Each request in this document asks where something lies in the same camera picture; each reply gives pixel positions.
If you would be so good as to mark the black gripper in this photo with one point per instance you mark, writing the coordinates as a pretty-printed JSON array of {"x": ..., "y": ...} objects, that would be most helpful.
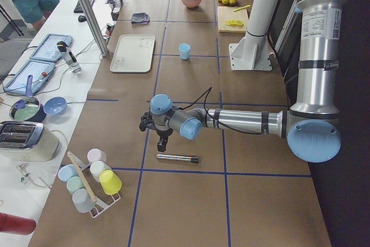
[{"x": 163, "y": 133}]

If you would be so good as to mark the metal muddler stick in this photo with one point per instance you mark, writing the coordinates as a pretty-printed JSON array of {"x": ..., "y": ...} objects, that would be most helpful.
[{"x": 190, "y": 159}]

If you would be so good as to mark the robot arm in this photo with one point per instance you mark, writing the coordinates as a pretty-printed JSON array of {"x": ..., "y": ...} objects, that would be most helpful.
[{"x": 310, "y": 123}]

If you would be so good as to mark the yellow cup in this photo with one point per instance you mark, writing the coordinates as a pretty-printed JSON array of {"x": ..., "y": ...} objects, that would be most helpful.
[{"x": 110, "y": 182}]

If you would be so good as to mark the pink cup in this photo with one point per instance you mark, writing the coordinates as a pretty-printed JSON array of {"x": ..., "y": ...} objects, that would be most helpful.
[{"x": 95, "y": 154}]

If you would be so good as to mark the white cup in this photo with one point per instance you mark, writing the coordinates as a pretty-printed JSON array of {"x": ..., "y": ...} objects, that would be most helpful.
[{"x": 98, "y": 167}]

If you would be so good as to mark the green cup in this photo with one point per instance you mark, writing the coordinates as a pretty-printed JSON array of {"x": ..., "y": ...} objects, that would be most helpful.
[{"x": 73, "y": 184}]

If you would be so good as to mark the grey cup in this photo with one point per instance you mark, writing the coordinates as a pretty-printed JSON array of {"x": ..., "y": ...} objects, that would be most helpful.
[{"x": 82, "y": 201}]

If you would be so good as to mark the light blue plastic cup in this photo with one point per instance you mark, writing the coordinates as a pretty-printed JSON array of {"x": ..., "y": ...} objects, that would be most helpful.
[{"x": 184, "y": 51}]

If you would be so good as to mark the blue cup on rack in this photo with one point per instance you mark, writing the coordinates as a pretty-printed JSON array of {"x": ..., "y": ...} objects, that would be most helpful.
[{"x": 66, "y": 172}]

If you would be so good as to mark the cream bear tray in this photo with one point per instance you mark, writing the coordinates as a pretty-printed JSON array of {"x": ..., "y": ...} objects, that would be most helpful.
[{"x": 133, "y": 54}]

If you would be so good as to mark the blue bowl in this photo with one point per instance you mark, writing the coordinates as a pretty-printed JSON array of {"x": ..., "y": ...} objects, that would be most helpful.
[{"x": 55, "y": 106}]

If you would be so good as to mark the clear water bottle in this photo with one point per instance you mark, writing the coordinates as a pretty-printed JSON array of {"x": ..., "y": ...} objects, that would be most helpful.
[{"x": 68, "y": 57}]

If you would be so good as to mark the folded grey cloth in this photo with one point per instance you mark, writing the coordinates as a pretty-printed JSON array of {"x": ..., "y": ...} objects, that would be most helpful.
[{"x": 140, "y": 18}]

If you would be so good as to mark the blue saucepan with lid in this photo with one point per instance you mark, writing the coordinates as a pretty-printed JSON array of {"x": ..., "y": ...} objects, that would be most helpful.
[{"x": 28, "y": 108}]

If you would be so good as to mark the lemon slices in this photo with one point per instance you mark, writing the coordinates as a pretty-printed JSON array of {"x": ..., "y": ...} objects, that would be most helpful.
[{"x": 234, "y": 23}]

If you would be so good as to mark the cream toaster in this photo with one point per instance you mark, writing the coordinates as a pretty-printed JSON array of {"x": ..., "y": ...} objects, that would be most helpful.
[{"x": 32, "y": 141}]

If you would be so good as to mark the teach pendant near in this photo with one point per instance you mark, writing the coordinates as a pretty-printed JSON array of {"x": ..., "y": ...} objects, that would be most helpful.
[{"x": 41, "y": 72}]

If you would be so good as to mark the teach pendant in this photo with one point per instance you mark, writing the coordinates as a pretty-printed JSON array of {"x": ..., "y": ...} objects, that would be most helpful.
[
  {"x": 41, "y": 72},
  {"x": 47, "y": 50}
]

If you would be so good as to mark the wooden cutting board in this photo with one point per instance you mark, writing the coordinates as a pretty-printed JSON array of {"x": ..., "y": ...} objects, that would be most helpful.
[{"x": 232, "y": 19}]

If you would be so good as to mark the teach pendant far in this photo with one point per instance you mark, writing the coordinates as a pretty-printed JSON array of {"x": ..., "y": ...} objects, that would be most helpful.
[{"x": 47, "y": 50}]

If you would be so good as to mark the black computer mouse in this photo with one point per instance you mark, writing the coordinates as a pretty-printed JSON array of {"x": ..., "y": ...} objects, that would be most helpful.
[{"x": 81, "y": 19}]

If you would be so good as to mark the yellow plastic knife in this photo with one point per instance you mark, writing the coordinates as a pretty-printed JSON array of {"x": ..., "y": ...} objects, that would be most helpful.
[{"x": 242, "y": 8}]

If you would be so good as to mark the red bottle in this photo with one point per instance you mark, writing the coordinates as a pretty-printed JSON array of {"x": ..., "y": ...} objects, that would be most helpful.
[{"x": 13, "y": 224}]

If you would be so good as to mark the aluminium frame post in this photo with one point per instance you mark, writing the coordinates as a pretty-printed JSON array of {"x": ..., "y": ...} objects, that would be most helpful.
[{"x": 94, "y": 27}]

